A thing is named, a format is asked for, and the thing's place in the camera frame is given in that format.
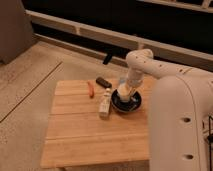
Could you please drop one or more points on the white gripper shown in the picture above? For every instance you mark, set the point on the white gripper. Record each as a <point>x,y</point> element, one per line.
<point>134,80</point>

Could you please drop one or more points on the cream ceramic cup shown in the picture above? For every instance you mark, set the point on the cream ceramic cup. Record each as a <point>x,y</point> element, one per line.
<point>124,92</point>

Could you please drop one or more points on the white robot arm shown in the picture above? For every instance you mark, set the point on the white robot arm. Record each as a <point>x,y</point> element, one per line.
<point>181,98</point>

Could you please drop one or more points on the dark ceramic bowl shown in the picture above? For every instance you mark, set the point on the dark ceramic bowl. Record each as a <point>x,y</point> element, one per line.
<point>133,104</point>

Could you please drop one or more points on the black rectangular block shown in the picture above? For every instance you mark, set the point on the black rectangular block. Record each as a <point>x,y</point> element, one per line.
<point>104,83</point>

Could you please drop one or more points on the small white bottle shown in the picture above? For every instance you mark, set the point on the small white bottle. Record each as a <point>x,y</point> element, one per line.
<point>104,106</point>

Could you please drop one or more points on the wooden board table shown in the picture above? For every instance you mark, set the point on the wooden board table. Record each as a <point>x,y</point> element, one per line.
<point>77,136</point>

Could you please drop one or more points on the grey cabinet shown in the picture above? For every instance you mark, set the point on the grey cabinet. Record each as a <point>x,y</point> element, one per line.
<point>16,32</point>

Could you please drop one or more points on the black bracket on rail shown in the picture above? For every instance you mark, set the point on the black bracket on rail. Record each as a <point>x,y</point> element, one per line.
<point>108,58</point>

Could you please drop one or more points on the white shelf rail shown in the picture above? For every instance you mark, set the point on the white shelf rail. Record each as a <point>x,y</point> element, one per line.
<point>163,50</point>

